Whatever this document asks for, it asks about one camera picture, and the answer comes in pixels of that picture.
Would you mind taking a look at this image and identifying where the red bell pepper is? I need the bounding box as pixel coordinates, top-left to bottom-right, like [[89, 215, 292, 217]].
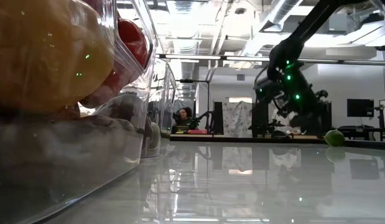
[[79, 60, 143, 109]]

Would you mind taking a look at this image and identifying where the red ribbed tomato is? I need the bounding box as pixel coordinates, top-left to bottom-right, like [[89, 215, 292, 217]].
[[116, 17, 149, 69]]

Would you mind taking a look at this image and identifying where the orange bumpy pepper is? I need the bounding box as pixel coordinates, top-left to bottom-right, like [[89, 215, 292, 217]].
[[0, 0, 115, 114]]

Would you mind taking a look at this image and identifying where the person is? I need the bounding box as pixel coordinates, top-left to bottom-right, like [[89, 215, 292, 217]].
[[170, 106, 199, 134]]

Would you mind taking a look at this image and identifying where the black upright panel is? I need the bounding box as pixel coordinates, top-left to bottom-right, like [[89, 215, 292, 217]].
[[212, 101, 225, 135]]

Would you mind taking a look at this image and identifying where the clear plastic basket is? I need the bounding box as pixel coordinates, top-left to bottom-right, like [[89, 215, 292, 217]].
[[141, 57, 178, 159], [0, 0, 159, 224]]

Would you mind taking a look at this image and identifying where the black overhead stand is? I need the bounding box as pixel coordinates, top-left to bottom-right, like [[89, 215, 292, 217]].
[[179, 78, 211, 131]]

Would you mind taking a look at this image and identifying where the floral cloth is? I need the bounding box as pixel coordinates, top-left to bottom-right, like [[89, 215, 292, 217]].
[[222, 101, 254, 138]]

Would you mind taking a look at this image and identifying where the black cabinet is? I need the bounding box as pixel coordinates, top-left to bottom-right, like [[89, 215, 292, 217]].
[[251, 102, 270, 138]]

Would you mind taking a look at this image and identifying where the green lime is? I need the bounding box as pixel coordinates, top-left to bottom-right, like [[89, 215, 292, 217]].
[[323, 129, 346, 147]]

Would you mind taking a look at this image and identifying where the dark desk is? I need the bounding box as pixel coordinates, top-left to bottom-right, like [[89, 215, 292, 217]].
[[337, 124, 385, 141]]

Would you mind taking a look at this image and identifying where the black monitor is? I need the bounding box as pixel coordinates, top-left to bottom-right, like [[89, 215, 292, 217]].
[[346, 98, 375, 118]]

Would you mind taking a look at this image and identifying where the black tripod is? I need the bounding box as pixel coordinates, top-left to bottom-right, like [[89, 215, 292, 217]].
[[374, 105, 385, 138]]

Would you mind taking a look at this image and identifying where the black table frame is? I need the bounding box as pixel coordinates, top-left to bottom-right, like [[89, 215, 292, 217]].
[[169, 133, 385, 150]]

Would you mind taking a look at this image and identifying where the overhead metal rail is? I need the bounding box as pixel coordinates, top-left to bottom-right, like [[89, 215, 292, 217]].
[[155, 53, 385, 67]]

